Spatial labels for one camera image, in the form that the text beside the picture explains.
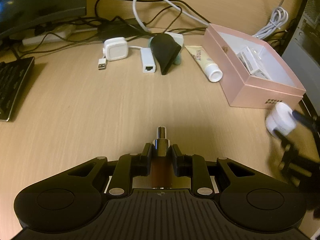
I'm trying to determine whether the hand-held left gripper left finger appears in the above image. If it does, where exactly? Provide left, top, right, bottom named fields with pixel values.
left=67, top=142, right=153, bottom=197

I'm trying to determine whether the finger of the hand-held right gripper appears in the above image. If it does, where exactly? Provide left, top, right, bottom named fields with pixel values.
left=274, top=129, right=297, bottom=152
left=292, top=109, right=320, bottom=130

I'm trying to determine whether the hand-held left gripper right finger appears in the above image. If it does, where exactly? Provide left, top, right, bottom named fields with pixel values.
left=171, top=144, right=253, bottom=196

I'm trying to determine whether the small amber bottle silver cap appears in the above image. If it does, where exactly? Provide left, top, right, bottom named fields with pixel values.
left=151, top=126, right=173, bottom=189

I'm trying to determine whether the white power adapter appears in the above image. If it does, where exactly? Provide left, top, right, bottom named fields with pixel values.
left=265, top=101, right=297, bottom=137

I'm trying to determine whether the pink cardboard box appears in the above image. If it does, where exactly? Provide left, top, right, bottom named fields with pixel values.
left=202, top=23, right=307, bottom=109

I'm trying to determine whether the teal plastic tool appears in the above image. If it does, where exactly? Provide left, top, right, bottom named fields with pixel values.
left=149, top=37, right=182, bottom=66

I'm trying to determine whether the cream tube white cap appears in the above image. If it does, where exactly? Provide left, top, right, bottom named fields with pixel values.
left=185, top=45, right=223, bottom=83

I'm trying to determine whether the small white carton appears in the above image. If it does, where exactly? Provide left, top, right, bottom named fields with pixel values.
left=236, top=45, right=273, bottom=81

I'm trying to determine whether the white network adapter dongle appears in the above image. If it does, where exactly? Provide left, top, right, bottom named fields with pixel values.
left=130, top=45, right=157, bottom=74

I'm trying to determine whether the black power brick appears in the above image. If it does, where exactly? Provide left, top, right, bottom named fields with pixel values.
left=97, top=17, right=141, bottom=39

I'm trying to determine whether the black keyboard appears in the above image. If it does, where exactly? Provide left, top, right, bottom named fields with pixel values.
left=0, top=56, right=35, bottom=122

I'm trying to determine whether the white power strip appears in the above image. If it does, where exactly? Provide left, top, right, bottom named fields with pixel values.
left=22, top=25, right=76, bottom=46

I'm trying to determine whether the computer monitor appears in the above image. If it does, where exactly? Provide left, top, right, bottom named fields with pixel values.
left=0, top=0, right=87, bottom=39

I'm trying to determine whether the bundled white cable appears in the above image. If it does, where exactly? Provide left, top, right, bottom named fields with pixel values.
left=252, top=0, right=289, bottom=41

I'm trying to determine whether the white looped cable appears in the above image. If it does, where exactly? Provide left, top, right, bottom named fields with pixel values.
left=132, top=0, right=209, bottom=33

